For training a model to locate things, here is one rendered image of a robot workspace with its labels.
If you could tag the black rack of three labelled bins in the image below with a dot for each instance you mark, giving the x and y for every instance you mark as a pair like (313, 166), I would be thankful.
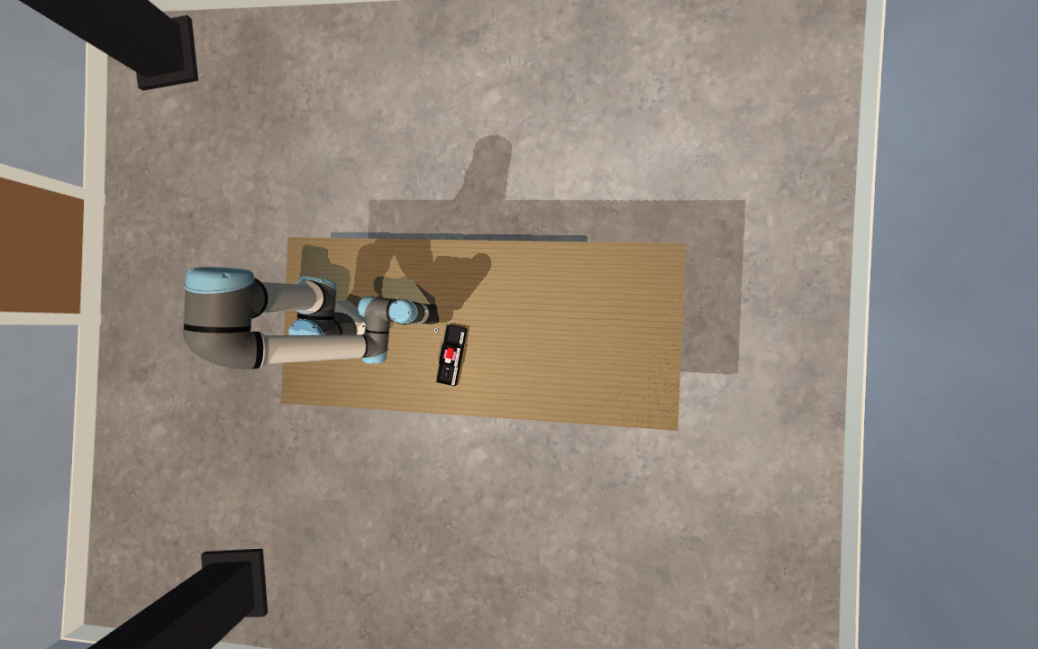
(454, 338)

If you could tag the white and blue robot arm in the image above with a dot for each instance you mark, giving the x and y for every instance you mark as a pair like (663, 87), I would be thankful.
(224, 300)

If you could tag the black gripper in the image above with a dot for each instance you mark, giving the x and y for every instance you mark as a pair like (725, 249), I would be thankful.
(430, 314)

